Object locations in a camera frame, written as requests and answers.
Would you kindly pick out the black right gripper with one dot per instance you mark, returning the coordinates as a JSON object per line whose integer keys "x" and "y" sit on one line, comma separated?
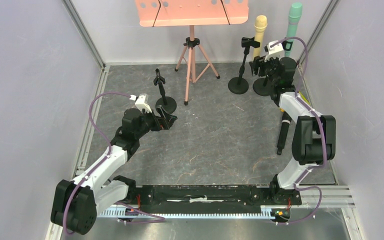
{"x": 257, "y": 63}

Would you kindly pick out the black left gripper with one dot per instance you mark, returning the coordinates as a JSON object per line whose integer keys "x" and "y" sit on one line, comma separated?
{"x": 161, "y": 123}

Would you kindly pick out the black microphone desk stand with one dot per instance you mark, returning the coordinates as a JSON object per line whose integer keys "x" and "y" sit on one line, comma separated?
{"x": 168, "y": 103}

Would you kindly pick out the yellow microphone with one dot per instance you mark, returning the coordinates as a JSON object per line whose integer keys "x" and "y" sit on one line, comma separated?
{"x": 260, "y": 26}

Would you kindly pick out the black microphone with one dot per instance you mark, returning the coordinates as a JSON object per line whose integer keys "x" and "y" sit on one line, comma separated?
{"x": 284, "y": 128}

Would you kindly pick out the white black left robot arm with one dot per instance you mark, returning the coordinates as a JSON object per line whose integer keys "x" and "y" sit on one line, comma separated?
{"x": 79, "y": 201}

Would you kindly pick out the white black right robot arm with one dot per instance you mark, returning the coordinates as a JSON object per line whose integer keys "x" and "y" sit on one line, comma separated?
{"x": 314, "y": 138}

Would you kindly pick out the green microphone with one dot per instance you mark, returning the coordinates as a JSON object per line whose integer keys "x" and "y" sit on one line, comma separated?
{"x": 294, "y": 16}

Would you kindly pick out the pink tripod music stand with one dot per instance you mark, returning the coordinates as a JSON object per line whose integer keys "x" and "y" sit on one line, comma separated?
{"x": 192, "y": 13}

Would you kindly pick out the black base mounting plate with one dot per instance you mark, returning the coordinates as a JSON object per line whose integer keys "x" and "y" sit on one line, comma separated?
{"x": 209, "y": 199}

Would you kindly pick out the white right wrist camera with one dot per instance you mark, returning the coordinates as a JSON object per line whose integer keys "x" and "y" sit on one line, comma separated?
{"x": 274, "y": 50}

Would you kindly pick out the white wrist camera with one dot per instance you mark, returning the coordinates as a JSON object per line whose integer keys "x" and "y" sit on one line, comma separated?
{"x": 141, "y": 103}
{"x": 274, "y": 50}

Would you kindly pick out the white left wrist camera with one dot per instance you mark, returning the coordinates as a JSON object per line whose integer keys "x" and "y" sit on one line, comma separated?
{"x": 141, "y": 103}

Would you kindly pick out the white slotted cable duct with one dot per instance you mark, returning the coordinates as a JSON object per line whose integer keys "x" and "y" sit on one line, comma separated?
{"x": 122, "y": 212}

